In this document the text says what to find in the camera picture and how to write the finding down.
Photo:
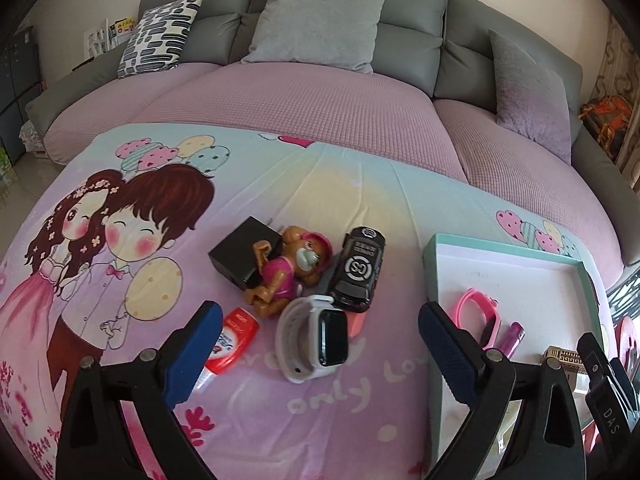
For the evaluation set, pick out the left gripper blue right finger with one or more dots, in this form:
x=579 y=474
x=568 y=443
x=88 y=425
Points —
x=455 y=352

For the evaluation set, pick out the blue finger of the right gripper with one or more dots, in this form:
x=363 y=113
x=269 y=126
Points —
x=611 y=398

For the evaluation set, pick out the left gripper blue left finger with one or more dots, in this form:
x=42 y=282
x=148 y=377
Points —
x=186 y=351

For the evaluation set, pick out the pink kids watch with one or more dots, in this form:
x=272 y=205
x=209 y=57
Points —
x=474 y=305

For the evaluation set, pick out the magenta lighter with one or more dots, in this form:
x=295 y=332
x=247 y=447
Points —
x=514 y=337

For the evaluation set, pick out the red white tube bottle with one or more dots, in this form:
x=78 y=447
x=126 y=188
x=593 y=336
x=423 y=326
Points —
x=238 y=332

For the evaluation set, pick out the gold patterned lighter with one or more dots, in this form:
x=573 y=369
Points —
x=570 y=360

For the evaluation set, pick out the large orange carrot knife toy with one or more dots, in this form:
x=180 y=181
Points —
x=355 y=323

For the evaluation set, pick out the black power adapter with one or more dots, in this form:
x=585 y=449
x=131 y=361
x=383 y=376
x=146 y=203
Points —
x=233 y=257

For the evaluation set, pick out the white smart watch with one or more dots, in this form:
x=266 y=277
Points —
x=311 y=338

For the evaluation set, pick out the black toy police car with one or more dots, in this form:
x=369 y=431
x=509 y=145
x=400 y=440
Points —
x=357 y=269

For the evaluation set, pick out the brown pink dog toy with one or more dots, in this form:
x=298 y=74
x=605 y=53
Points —
x=304 y=256

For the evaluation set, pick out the teal white box lid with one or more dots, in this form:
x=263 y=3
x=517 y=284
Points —
x=554 y=298

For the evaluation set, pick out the cartoon printed cloth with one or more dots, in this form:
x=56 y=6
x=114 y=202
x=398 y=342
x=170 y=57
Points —
x=114 y=257

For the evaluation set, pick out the pink sofa seat cover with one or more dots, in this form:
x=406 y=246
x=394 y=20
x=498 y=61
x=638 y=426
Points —
x=370 y=113

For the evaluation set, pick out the grey purple cushion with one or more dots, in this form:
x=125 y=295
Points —
x=531 y=98

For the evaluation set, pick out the orange decorative bag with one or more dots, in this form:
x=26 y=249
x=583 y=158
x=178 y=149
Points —
x=607 y=120

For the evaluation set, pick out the grey sofa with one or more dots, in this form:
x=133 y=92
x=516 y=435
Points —
x=441 y=47

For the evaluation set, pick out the patterned curtain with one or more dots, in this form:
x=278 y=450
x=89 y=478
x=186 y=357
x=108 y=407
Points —
x=617 y=86

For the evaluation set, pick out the black white patterned pillow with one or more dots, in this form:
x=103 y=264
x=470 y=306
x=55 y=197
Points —
x=159 y=38

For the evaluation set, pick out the white magazine rack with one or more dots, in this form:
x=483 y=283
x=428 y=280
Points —
x=107 y=36

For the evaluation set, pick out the dark grey cabinet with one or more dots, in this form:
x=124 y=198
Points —
x=20 y=84

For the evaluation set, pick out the grey square cushion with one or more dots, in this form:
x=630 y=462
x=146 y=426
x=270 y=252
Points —
x=335 y=33

